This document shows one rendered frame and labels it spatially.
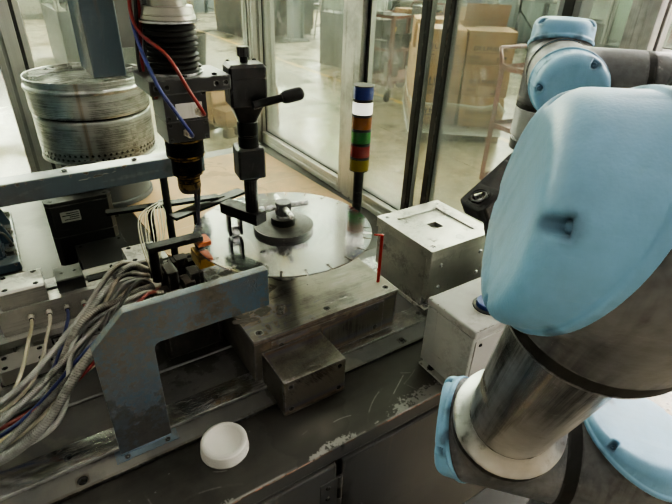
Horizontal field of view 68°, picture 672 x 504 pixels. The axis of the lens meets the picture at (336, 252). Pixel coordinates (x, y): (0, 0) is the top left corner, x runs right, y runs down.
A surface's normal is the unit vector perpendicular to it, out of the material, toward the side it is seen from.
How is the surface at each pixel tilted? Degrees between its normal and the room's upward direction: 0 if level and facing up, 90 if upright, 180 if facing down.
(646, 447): 8
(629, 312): 103
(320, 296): 0
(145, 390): 90
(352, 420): 0
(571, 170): 55
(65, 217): 90
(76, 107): 90
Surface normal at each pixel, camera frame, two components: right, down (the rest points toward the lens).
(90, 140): 0.30, 0.49
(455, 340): -0.84, 0.26
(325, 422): 0.04, -0.86
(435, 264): 0.55, 0.44
